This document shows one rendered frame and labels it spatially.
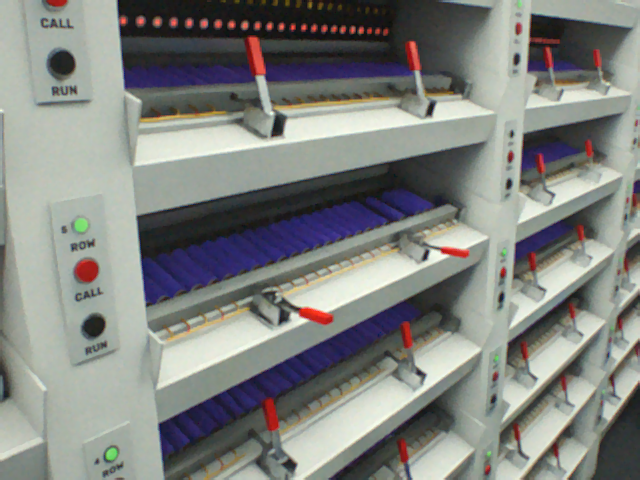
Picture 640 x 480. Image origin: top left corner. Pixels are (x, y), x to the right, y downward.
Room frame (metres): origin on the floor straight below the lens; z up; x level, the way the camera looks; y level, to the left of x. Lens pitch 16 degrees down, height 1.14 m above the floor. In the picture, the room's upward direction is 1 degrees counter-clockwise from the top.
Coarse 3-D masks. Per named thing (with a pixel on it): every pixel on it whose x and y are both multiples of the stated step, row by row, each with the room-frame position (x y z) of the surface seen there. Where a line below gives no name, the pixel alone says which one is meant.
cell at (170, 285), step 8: (144, 264) 0.60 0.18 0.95; (152, 264) 0.60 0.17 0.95; (144, 272) 0.60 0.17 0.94; (152, 272) 0.59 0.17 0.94; (160, 272) 0.59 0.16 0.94; (160, 280) 0.58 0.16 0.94; (168, 280) 0.58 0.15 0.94; (176, 280) 0.59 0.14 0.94; (168, 288) 0.57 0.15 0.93; (176, 288) 0.57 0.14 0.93; (184, 288) 0.58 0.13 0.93; (176, 296) 0.57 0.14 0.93
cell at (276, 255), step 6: (246, 234) 0.71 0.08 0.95; (252, 234) 0.71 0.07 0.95; (252, 240) 0.70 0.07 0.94; (258, 240) 0.70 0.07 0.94; (264, 240) 0.70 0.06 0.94; (258, 246) 0.70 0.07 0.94; (264, 246) 0.69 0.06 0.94; (270, 246) 0.69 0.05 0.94; (264, 252) 0.69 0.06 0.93; (270, 252) 0.68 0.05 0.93; (276, 252) 0.68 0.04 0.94; (282, 252) 0.69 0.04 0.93; (276, 258) 0.68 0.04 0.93
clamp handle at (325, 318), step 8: (280, 296) 0.58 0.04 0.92; (280, 304) 0.58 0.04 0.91; (288, 304) 0.58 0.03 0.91; (296, 312) 0.56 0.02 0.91; (304, 312) 0.55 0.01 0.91; (312, 312) 0.55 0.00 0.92; (320, 312) 0.55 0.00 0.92; (312, 320) 0.55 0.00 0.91; (320, 320) 0.54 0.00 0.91; (328, 320) 0.54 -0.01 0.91
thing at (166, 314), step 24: (432, 216) 0.87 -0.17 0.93; (360, 240) 0.75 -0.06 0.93; (384, 240) 0.78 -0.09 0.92; (288, 264) 0.65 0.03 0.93; (312, 264) 0.67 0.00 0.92; (360, 264) 0.72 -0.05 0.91; (216, 288) 0.58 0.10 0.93; (240, 288) 0.59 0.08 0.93; (168, 312) 0.53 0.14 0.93; (192, 312) 0.55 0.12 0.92; (240, 312) 0.57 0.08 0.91
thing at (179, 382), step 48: (288, 192) 0.83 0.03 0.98; (432, 192) 0.98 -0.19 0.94; (432, 240) 0.85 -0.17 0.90; (480, 240) 0.89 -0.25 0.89; (336, 288) 0.67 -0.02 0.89; (384, 288) 0.70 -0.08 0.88; (192, 336) 0.53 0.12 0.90; (240, 336) 0.55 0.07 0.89; (288, 336) 0.58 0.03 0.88; (192, 384) 0.49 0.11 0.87
